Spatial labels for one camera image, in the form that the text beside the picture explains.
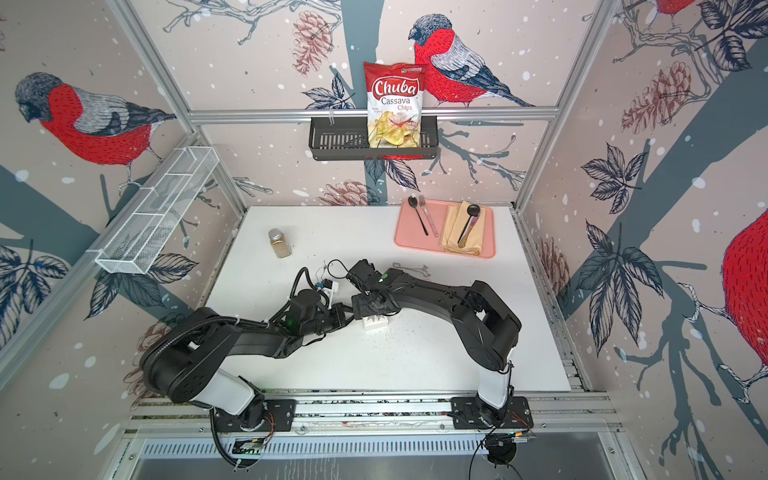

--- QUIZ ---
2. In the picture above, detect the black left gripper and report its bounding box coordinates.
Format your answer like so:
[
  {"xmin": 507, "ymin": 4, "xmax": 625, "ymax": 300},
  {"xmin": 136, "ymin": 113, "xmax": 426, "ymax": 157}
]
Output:
[{"xmin": 301, "ymin": 303, "xmax": 351, "ymax": 339}]

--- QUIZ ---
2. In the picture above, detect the white gift box with bow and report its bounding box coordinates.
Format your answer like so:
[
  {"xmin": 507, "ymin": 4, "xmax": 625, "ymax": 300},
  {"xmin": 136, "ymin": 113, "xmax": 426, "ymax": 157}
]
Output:
[{"xmin": 362, "ymin": 315, "xmax": 389, "ymax": 332}]

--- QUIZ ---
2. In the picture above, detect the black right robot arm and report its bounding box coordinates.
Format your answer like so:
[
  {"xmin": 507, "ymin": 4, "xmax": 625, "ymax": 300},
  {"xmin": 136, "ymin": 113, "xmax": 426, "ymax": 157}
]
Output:
[{"xmin": 346, "ymin": 260, "xmax": 522, "ymax": 426}]

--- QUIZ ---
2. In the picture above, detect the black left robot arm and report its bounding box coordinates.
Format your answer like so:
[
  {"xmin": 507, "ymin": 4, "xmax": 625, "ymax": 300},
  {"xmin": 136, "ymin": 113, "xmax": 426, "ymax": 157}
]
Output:
[{"xmin": 140, "ymin": 268, "xmax": 354, "ymax": 432}]

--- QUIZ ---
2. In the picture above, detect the glass spice jar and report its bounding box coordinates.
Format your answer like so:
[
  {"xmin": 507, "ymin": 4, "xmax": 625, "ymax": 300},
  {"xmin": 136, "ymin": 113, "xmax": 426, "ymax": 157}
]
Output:
[{"xmin": 268, "ymin": 228, "xmax": 292, "ymax": 259}]

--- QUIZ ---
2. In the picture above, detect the pink plastic tray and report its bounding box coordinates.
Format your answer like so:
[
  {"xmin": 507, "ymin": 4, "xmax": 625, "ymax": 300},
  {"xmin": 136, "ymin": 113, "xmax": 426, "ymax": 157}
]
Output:
[{"xmin": 394, "ymin": 200, "xmax": 496, "ymax": 259}]

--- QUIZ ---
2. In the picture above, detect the black spoon on tray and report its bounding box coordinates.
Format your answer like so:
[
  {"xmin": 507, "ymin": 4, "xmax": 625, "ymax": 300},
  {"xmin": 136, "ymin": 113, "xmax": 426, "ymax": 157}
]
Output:
[{"xmin": 408, "ymin": 195, "xmax": 429, "ymax": 236}]

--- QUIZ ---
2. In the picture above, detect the silver fork on tray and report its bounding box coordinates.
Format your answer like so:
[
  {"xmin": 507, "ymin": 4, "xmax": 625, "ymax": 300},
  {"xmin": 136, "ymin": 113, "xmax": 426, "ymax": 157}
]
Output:
[{"xmin": 418, "ymin": 195, "xmax": 438, "ymax": 237}]

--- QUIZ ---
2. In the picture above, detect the beige folded cloth napkin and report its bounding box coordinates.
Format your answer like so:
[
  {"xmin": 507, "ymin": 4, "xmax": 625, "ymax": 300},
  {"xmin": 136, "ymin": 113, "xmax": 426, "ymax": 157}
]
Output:
[{"xmin": 440, "ymin": 202, "xmax": 485, "ymax": 256}]

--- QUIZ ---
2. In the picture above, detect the black spoon on napkin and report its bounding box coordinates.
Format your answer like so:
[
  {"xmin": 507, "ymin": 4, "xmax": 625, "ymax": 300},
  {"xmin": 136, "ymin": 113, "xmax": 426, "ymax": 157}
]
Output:
[{"xmin": 457, "ymin": 204, "xmax": 481, "ymax": 248}]

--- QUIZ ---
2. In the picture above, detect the red Chuba cassava chips bag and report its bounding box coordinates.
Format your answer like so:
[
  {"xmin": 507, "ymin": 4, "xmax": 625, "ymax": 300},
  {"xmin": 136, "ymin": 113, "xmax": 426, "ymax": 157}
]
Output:
[{"xmin": 364, "ymin": 63, "xmax": 426, "ymax": 148}]

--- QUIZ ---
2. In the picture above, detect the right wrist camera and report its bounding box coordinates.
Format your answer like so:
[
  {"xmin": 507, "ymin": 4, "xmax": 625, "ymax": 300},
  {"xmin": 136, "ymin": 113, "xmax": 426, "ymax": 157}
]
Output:
[{"xmin": 346, "ymin": 259, "xmax": 386, "ymax": 294}]

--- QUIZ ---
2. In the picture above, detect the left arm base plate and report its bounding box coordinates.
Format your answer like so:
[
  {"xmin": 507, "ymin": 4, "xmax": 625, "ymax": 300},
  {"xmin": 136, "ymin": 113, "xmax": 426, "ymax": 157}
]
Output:
[{"xmin": 209, "ymin": 399, "xmax": 297, "ymax": 434}]

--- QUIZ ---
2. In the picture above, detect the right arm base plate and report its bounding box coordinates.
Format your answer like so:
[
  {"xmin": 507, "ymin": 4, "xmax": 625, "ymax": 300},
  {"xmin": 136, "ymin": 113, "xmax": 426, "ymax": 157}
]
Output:
[{"xmin": 448, "ymin": 396, "xmax": 534, "ymax": 430}]

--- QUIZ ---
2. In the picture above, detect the black wire wall basket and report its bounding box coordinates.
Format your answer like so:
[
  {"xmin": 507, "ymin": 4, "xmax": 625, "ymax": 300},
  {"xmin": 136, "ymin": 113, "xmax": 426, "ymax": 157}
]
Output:
[{"xmin": 308, "ymin": 115, "xmax": 440, "ymax": 162}]

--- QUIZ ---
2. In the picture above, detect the white wire mesh shelf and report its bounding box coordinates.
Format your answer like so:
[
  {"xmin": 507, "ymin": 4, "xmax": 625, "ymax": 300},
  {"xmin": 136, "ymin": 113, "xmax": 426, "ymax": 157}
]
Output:
[{"xmin": 95, "ymin": 146, "xmax": 219, "ymax": 274}]

